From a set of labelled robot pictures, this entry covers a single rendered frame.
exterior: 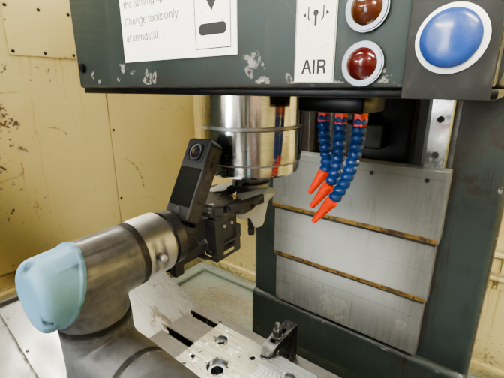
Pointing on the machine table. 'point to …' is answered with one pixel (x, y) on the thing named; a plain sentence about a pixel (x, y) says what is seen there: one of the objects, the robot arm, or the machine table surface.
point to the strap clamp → (283, 343)
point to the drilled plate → (270, 369)
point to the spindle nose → (253, 134)
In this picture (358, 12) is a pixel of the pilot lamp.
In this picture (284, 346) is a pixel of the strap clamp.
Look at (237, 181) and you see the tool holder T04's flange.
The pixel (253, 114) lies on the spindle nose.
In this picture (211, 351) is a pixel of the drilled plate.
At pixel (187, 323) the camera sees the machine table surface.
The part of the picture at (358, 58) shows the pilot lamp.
